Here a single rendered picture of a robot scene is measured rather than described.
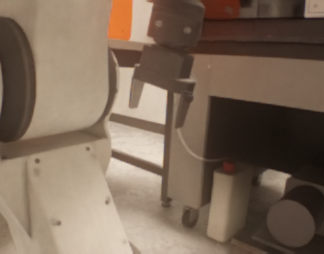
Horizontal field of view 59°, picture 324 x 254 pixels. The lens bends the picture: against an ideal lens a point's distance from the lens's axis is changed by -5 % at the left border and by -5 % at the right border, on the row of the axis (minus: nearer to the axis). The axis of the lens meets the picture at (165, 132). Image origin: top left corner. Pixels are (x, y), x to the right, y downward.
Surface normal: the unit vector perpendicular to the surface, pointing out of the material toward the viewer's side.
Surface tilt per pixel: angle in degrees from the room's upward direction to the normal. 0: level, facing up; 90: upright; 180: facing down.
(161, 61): 90
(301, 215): 90
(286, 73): 90
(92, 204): 60
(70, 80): 89
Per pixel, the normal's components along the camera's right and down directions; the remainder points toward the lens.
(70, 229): 0.73, -0.33
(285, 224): -0.66, 0.12
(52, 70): 0.81, 0.11
